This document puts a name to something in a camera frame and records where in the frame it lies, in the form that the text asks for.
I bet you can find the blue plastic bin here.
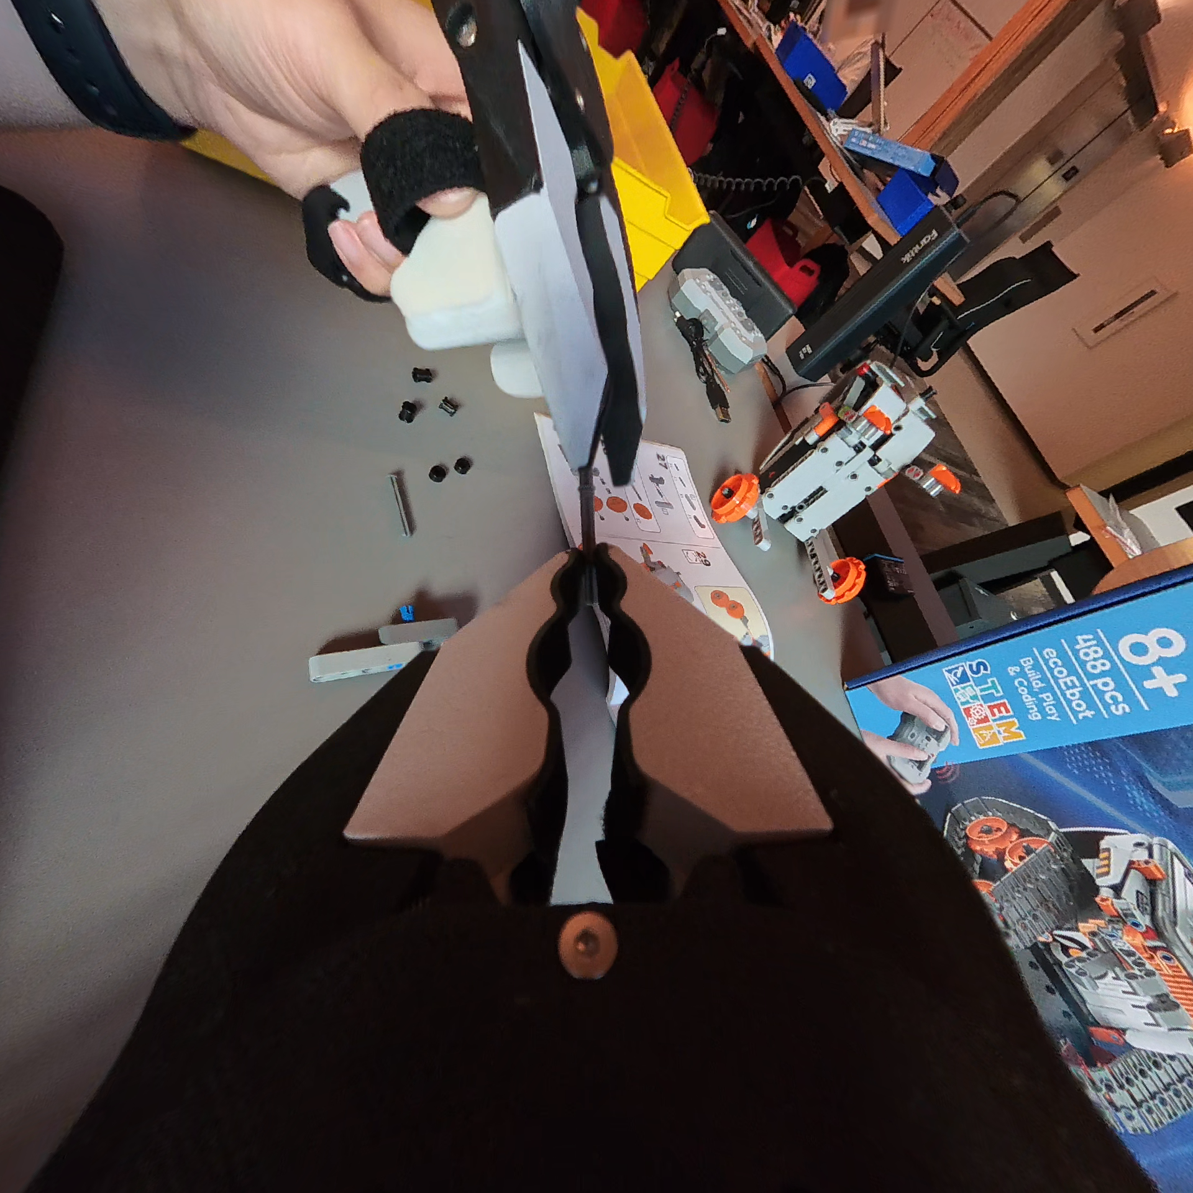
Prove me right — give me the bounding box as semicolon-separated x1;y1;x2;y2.
779;23;850;113
876;168;960;235

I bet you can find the partly built toy robot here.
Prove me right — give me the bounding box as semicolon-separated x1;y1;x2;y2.
708;360;964;607

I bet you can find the grey battery box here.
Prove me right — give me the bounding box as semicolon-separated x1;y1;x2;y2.
671;267;768;371

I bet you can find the instruction booklet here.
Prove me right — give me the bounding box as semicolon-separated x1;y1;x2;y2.
533;415;775;719

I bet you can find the black box device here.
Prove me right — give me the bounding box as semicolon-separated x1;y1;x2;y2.
671;215;803;308

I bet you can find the grey desk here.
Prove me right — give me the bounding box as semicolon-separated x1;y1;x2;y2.
0;127;970;1193

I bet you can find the black wristband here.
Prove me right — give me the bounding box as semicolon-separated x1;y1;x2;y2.
9;0;197;141

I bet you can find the blue robot kit box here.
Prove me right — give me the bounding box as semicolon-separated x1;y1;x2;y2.
843;570;1193;1138

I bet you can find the black upright device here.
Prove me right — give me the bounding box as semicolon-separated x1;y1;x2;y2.
783;205;970;383

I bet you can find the yellow plastic parts bin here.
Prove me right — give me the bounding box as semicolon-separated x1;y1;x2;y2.
177;0;710;290

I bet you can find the person's left hand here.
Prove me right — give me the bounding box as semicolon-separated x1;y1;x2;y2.
93;0;485;254

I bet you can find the black coiled cable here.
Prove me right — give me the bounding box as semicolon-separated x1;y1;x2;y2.
690;168;794;216

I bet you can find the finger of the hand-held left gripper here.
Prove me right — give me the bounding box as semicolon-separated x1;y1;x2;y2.
500;47;644;495

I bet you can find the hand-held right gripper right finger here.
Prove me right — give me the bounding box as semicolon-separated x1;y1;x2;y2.
587;551;834;895

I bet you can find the grey beam with blue pin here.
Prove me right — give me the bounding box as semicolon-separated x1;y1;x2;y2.
308;615;461;683

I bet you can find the wooden desk with black legs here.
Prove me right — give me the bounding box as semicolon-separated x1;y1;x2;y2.
718;0;1119;244

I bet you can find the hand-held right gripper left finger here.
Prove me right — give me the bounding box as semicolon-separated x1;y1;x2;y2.
345;551;601;905

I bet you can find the red bag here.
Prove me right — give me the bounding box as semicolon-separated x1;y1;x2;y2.
755;224;831;308
652;56;747;169

